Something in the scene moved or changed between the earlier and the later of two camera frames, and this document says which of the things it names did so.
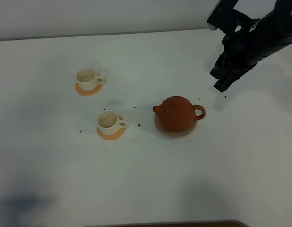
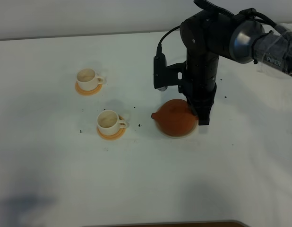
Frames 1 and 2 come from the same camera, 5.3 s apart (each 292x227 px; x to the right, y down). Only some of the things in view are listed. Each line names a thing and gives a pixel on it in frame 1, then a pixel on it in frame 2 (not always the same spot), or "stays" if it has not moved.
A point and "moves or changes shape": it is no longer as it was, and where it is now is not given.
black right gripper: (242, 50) to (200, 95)
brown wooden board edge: (219, 223) stays
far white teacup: (87, 80) stays
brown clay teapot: (177, 114) moves or changes shape
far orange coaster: (89, 92) stays
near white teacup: (108, 123) stays
